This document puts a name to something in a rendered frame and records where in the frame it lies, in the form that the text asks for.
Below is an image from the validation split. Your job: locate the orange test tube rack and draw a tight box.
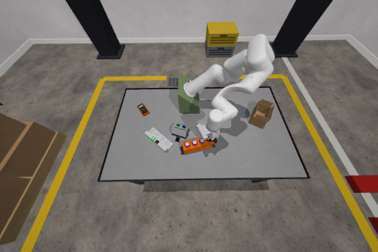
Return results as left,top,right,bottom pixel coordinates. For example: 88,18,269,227
182,138,215,154

